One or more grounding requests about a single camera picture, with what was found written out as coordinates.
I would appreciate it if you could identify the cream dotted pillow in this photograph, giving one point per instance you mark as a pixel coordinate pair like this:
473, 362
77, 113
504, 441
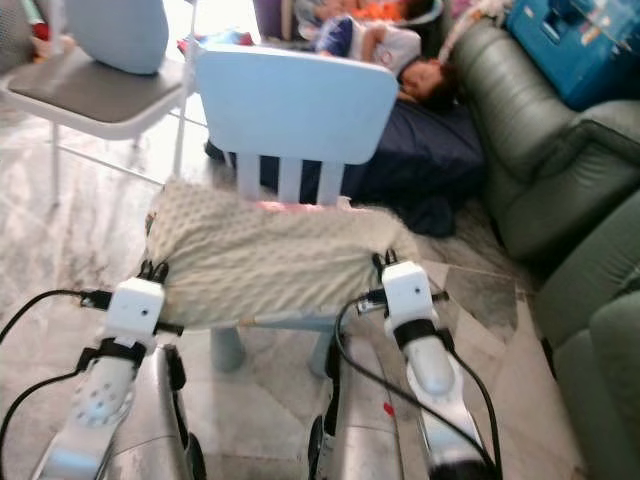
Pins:
260, 260

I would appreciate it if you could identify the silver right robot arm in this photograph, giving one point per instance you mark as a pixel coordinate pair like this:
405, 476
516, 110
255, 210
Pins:
432, 370

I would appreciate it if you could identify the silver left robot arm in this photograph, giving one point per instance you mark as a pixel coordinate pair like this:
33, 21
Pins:
98, 400

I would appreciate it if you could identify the green leather sofa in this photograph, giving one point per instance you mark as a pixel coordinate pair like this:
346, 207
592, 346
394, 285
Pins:
550, 170

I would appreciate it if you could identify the dark navy floor mattress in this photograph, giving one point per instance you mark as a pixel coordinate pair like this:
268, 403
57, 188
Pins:
430, 155

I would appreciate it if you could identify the silver left robot leg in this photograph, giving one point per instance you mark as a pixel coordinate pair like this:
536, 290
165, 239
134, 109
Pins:
155, 420

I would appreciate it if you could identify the silver robot leg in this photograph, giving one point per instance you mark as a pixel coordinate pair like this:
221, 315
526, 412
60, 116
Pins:
360, 440
155, 420

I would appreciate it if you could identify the silver right robot leg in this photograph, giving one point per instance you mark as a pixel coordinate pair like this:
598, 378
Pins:
360, 440

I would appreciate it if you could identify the light blue child chair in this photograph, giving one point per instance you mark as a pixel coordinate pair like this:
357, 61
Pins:
295, 105

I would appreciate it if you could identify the white folding chair grey seat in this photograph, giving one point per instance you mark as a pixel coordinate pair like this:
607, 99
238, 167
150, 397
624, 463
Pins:
90, 95

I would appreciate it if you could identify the lying child in white shirt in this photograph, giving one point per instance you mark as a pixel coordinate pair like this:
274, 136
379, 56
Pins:
390, 48

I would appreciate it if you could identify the orange clothing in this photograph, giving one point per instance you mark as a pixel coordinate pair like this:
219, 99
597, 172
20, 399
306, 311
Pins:
375, 9

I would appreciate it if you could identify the blue plastic box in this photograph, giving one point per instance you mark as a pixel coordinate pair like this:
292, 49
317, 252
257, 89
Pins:
575, 50

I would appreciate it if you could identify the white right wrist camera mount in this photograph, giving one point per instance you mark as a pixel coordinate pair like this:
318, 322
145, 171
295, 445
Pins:
408, 295

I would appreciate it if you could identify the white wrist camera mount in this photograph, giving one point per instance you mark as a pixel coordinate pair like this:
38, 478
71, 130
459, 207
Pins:
408, 295
138, 310

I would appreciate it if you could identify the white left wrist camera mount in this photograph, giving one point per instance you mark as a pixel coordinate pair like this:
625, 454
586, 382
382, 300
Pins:
138, 310

